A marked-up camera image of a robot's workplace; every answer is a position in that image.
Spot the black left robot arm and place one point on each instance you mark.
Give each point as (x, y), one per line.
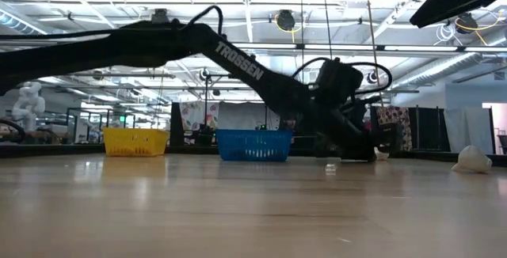
(237, 64)

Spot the brown patterned cloth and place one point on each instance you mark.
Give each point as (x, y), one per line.
(396, 115)

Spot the black folding screen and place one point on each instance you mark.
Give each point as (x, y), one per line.
(428, 127)

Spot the small black ceiling reel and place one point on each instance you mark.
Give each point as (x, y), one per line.
(204, 75)
(371, 77)

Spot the white curtain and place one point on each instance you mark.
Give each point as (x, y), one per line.
(467, 131)

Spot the long LED light bar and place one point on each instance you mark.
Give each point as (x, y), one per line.
(336, 47)

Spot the white round column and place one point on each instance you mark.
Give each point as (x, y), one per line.
(283, 63)

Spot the blue plastic basket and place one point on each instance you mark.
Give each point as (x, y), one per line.
(253, 145)

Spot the floral patterned cloth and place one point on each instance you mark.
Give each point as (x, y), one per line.
(194, 115)

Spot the narrow black panel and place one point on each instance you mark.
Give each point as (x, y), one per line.
(177, 125)

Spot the yellow plastic basket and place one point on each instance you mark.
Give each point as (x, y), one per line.
(134, 143)

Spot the white humanoid robot figure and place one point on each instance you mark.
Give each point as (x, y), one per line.
(28, 103)

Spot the black metal gantry frame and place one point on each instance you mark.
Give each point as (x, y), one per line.
(237, 77)

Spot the black shelf frame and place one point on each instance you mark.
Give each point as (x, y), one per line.
(91, 109)

